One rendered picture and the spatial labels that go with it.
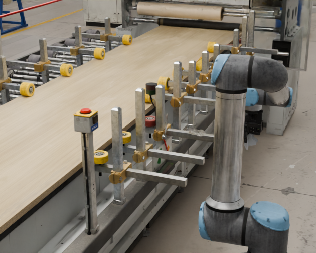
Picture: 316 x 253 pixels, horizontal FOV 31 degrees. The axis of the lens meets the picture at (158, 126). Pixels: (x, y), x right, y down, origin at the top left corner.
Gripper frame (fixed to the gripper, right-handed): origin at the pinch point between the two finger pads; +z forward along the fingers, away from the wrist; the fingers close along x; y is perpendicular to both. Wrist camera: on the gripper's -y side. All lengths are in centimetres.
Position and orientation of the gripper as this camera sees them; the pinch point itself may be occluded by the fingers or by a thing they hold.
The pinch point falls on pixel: (246, 146)
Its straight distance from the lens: 287.3
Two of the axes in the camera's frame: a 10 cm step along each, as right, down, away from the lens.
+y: 9.4, 1.2, -3.3
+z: 0.0, 9.3, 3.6
